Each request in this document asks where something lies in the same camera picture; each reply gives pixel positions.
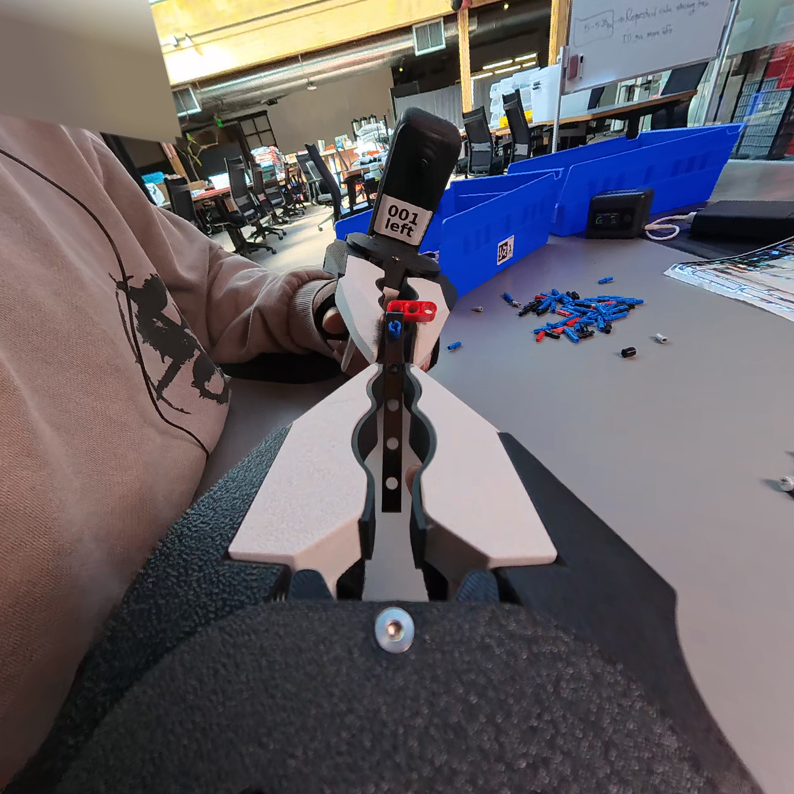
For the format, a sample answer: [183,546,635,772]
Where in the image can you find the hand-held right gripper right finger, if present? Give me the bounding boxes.
[403,363,559,599]

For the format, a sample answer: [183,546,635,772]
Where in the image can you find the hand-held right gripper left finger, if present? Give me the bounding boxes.
[228,363,380,599]

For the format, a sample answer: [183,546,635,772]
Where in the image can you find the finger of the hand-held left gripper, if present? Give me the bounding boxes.
[335,254,387,365]
[405,279,453,373]

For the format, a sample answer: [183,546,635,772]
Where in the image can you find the long black lego beam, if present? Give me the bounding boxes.
[379,318,411,515]

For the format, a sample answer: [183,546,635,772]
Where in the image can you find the person's left forearm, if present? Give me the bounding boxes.
[157,203,340,368]

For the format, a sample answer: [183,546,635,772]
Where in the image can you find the pile of blue lego pins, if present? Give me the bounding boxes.
[500,288,645,344]

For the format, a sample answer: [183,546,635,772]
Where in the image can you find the lego sticker sheet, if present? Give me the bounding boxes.
[663,238,794,322]

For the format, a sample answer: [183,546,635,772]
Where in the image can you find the black office chair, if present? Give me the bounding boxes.
[500,91,538,164]
[164,176,200,234]
[462,106,497,178]
[303,143,352,232]
[224,155,277,257]

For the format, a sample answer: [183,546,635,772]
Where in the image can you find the blue plastic bin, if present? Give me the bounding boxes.
[507,122,746,238]
[334,166,566,296]

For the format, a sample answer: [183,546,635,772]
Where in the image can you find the stack of white containers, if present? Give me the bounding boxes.
[488,63,563,125]

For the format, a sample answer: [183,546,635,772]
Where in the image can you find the small black box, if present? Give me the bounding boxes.
[584,187,656,240]

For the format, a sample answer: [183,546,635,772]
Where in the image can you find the long wooden desk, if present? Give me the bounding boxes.
[532,89,699,141]

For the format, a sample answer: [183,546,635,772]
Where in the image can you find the whiteboard on stand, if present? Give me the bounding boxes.
[557,0,743,151]

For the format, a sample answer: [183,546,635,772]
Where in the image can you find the flat black box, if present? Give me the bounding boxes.
[689,199,794,243]

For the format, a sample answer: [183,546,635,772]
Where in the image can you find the stacks of red blue bins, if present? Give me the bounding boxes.
[734,58,794,160]

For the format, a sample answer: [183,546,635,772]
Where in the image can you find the wooden post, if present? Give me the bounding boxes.
[548,0,572,67]

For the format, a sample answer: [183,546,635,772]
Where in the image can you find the white cable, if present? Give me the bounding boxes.
[643,210,699,242]

